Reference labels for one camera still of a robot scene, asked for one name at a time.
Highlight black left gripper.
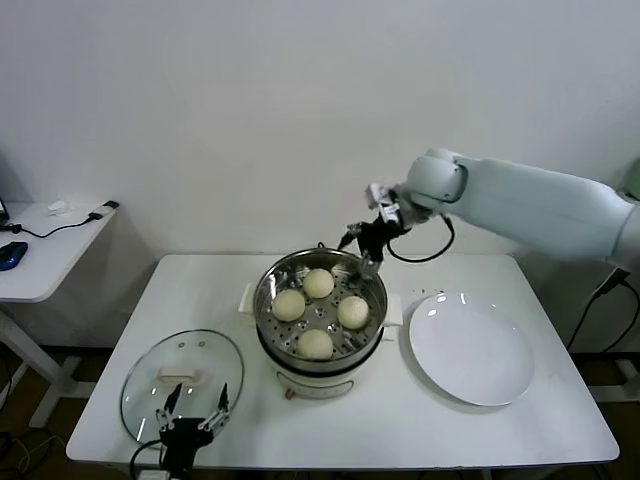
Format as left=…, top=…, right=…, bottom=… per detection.
left=154, top=382, right=231, bottom=480

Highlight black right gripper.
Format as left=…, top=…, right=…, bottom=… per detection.
left=338, top=217, right=404, bottom=277

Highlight glass lid with cream handle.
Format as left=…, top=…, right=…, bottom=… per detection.
left=119, top=328, right=246, bottom=450

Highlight white steamed baozi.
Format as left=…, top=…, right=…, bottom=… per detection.
left=296, top=328, right=335, bottom=362
left=336, top=295, right=371, bottom=331
left=272, top=288, right=307, bottom=323
left=303, top=268, right=336, bottom=300

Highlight stainless steel steamer basket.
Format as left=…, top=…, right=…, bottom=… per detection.
left=239, top=248, right=404, bottom=364

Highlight cream electric cooker base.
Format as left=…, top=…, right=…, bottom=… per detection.
left=247, top=299, right=401, bottom=401

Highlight white round plate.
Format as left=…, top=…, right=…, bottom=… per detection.
left=407, top=292, right=537, bottom=408

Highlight white side desk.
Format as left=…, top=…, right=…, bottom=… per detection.
left=0, top=199, right=121, bottom=430

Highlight blue computer mouse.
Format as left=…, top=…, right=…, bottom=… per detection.
left=0, top=241, right=30, bottom=272

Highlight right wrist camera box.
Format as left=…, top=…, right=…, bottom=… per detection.
left=365, top=182, right=404, bottom=227

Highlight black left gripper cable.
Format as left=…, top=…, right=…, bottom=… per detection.
left=129, top=438, right=164, bottom=479

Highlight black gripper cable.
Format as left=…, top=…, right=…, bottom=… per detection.
left=387, top=214, right=455, bottom=264
left=129, top=438, right=164, bottom=479

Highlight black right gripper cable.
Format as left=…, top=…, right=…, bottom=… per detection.
left=387, top=214, right=455, bottom=264

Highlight thin cables on floor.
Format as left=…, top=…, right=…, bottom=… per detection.
left=0, top=430, right=66, bottom=475

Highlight black cable with connector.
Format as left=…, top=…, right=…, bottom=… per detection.
left=0, top=199, right=120, bottom=239

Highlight black cable with adapter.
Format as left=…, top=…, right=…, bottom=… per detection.
left=567, top=259, right=640, bottom=354

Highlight white desk base frame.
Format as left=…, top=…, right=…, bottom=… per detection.
left=582, top=357, right=640, bottom=404

